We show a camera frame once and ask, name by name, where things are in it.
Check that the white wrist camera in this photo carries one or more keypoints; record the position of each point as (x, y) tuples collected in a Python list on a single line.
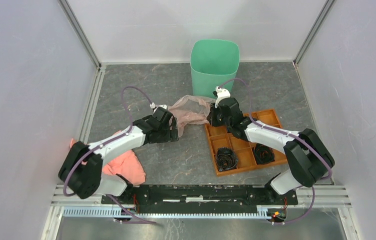
[(154, 106), (220, 93)]

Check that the black rolled trash bag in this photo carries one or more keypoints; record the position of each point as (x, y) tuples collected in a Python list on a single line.
[(263, 154), (226, 159)]

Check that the white slotted cable duct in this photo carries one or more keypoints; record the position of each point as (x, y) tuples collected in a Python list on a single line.
[(117, 212)]

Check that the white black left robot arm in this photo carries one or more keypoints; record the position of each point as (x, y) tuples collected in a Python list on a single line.
[(81, 170)]

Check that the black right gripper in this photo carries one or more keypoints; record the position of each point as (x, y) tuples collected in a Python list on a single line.
[(211, 116)]

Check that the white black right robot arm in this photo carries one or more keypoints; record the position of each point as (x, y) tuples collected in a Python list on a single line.
[(308, 158)]

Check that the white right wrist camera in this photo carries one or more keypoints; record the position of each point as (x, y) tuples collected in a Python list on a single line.
[(220, 93)]

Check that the black rolled trash bag front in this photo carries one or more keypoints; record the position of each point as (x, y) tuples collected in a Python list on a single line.
[(226, 159)]

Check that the black rolled trash bag right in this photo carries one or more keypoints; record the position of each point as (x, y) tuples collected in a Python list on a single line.
[(263, 154)]

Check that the green plastic trash bin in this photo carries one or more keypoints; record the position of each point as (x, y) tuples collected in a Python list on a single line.
[(212, 63)]

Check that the orange compartment tray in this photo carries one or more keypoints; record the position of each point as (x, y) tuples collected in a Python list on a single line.
[(218, 137)]

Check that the translucent pink trash bag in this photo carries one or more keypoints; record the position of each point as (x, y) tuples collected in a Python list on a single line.
[(191, 110)]

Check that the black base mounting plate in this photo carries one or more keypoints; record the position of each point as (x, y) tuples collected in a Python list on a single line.
[(203, 199)]

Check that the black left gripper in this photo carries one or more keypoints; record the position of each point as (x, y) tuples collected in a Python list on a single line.
[(171, 135)]

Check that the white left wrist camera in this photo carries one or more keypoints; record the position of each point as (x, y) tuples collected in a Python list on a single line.
[(154, 106)]

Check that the salmon pink cloth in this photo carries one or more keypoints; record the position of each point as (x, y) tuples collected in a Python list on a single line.
[(127, 166)]

